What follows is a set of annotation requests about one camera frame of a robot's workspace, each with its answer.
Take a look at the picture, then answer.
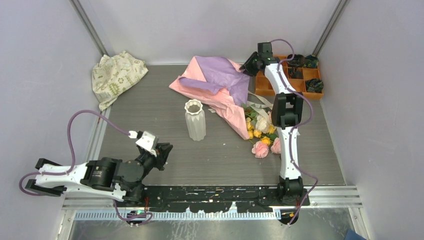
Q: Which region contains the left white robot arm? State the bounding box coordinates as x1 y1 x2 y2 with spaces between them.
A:
24 142 173 207

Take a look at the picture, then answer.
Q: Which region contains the aluminium front rail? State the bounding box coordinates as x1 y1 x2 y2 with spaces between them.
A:
62 185 364 222

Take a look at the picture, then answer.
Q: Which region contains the patterned sock front compartment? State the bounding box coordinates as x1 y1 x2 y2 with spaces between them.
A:
305 78 324 94

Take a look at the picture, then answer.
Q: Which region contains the cream patterned cloth bag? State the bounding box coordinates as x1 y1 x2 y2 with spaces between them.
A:
91 50 149 111

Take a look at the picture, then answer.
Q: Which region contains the dark rolled sock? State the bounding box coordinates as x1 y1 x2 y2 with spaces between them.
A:
287 54 306 68

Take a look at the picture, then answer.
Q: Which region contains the dark sock in tray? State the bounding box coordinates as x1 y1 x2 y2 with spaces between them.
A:
288 67 304 80

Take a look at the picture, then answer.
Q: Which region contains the orange compartment tray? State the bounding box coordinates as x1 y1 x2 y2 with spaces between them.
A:
276 55 324 100

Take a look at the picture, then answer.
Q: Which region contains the green blue rolled sock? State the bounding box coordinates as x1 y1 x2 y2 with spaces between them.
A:
304 54 319 69

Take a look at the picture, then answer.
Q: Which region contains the corner frame post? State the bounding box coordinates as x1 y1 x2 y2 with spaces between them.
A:
69 0 108 56
312 0 350 56

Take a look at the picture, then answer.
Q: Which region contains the pink flower bouquet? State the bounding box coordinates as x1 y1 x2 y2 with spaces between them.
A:
169 55 281 159

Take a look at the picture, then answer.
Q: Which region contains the white ribbed vase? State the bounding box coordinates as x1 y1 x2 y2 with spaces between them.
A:
184 99 206 141

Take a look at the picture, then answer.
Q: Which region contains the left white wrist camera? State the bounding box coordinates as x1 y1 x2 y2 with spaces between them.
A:
128 130 159 157

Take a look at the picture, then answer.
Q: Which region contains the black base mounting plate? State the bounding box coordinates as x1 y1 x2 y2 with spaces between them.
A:
114 184 311 214

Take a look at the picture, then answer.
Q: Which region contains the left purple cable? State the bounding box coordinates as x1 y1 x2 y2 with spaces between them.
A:
18 109 155 227

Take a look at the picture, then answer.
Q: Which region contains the cream printed ribbon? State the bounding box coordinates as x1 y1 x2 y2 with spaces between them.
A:
205 91 273 117

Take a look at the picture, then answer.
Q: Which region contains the left corner frame post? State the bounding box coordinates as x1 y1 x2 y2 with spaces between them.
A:
69 0 108 56

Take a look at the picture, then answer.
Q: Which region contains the right corner frame post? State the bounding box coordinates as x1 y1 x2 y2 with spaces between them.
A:
312 0 350 56

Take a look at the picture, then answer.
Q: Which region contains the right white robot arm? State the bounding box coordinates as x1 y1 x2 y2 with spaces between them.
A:
240 41 308 206

